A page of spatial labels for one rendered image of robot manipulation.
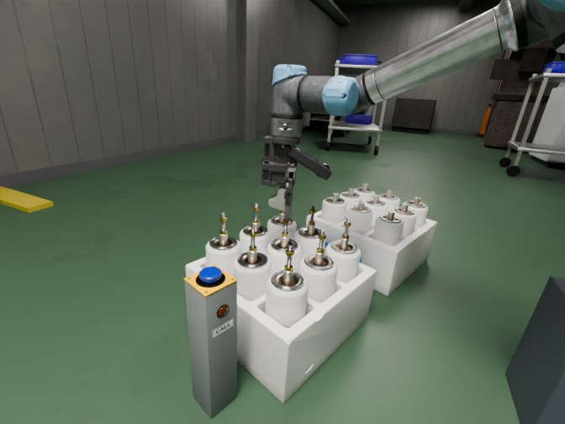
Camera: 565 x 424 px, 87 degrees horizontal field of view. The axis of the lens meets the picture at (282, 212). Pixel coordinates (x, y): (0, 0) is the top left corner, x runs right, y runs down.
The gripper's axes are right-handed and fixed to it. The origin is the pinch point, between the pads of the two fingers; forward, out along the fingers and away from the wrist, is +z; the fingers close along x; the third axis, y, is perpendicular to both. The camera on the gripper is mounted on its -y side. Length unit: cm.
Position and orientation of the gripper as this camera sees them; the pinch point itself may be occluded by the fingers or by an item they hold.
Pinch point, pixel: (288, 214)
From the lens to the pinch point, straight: 78.4
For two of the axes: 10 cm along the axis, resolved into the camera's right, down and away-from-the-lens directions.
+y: -9.9, -0.9, 0.6
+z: -0.6, 9.3, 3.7
